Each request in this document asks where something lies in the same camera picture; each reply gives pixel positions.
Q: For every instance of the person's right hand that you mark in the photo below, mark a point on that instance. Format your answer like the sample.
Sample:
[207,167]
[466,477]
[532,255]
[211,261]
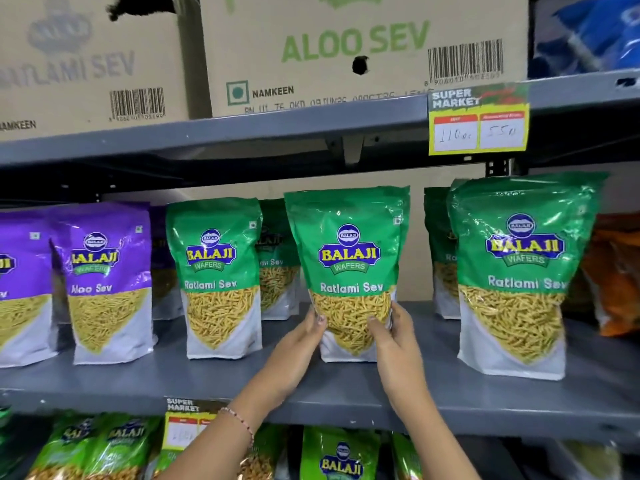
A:
[397,362]

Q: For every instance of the person's left hand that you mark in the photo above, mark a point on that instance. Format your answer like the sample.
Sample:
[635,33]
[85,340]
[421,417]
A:
[290,362]

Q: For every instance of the person's left thumb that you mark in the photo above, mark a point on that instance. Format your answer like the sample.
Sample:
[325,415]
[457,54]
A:
[316,332]

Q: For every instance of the person's right thumb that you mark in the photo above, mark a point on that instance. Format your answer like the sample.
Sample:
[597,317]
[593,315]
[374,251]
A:
[380,330]

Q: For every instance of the dark green snack packet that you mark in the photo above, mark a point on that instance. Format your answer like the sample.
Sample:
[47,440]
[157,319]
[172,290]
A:
[347,264]
[520,294]
[217,294]
[441,264]
[277,279]

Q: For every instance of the person's left forearm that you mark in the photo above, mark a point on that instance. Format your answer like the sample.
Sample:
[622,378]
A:
[215,449]

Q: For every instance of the person's right forearm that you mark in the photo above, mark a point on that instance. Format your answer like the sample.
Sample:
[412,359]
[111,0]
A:
[435,444]

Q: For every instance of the grey metal shelf board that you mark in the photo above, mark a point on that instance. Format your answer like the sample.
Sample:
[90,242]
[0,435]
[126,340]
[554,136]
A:
[250,127]
[325,389]

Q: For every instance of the row of light green packets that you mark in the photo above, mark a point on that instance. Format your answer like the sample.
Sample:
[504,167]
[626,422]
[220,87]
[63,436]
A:
[340,457]

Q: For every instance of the yellow shelf price tag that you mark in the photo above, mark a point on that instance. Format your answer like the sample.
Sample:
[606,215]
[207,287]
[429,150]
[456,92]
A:
[477,124]
[182,424]

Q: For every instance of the purple snack packet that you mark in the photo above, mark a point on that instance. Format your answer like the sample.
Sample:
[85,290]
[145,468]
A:
[107,294]
[22,294]

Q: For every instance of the orange snack packet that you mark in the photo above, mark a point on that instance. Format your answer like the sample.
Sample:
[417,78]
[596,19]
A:
[615,284]

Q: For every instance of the white and green pouch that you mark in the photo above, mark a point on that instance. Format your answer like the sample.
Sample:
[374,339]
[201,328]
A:
[587,462]

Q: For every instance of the cardboard box with green print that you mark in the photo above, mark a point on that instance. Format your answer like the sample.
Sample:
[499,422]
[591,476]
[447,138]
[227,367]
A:
[320,69]

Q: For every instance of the cardboard box with grey print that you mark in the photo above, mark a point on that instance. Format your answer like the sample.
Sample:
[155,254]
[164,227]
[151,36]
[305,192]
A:
[75,99]

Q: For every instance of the blue plastic packet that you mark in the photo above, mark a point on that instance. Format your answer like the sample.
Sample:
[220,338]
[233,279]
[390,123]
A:
[595,29]

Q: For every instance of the grey metal shelf bracket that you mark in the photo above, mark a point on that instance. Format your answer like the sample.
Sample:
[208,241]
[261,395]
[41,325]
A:
[350,148]

